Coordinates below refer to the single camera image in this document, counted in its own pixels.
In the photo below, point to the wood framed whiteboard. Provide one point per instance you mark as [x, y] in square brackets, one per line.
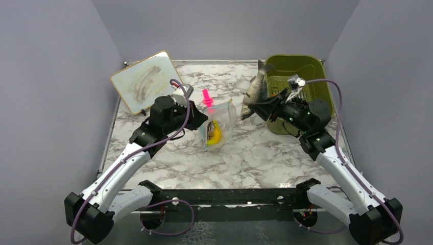
[141, 83]

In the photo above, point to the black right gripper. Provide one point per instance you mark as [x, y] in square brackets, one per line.
[266, 109]

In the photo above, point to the black toy grapes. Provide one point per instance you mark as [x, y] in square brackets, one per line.
[299, 102]

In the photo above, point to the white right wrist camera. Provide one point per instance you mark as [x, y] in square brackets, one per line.
[296, 84]

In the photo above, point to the yellow toy banana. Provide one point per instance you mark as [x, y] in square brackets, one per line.
[217, 135]

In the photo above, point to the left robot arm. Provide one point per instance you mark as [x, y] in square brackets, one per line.
[93, 213]

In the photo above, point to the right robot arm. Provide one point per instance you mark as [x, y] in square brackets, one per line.
[368, 214]

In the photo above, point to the grey toy fish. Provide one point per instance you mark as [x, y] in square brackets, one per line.
[257, 91]

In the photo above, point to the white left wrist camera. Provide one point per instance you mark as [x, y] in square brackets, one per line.
[179, 96]

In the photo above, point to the clear zip top bag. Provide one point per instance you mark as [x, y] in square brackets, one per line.
[224, 114]

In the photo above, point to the pink plastic bag clip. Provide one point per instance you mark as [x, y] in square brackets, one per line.
[207, 99]

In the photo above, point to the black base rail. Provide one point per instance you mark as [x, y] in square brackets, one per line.
[227, 205]

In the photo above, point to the green plastic bin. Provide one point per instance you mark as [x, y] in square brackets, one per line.
[307, 67]

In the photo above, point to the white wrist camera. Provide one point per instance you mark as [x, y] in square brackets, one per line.
[179, 96]
[296, 84]

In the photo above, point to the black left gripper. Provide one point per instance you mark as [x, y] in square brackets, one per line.
[197, 118]

